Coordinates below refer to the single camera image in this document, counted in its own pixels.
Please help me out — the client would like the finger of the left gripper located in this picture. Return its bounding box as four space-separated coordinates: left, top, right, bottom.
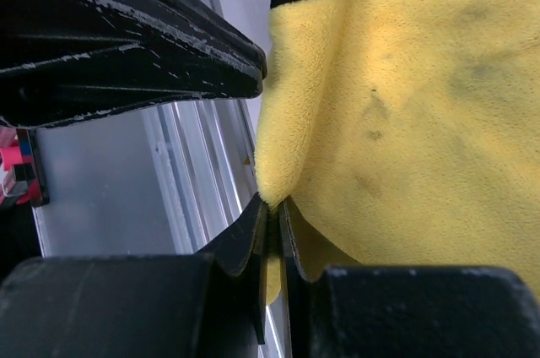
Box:
1 0 267 128

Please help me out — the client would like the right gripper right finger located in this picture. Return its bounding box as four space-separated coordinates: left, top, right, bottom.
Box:
278 200 539 357

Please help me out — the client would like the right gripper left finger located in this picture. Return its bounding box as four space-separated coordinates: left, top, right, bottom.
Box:
1 196 267 357

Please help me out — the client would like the aluminium mounting rail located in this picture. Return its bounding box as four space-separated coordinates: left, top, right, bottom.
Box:
33 0 271 257

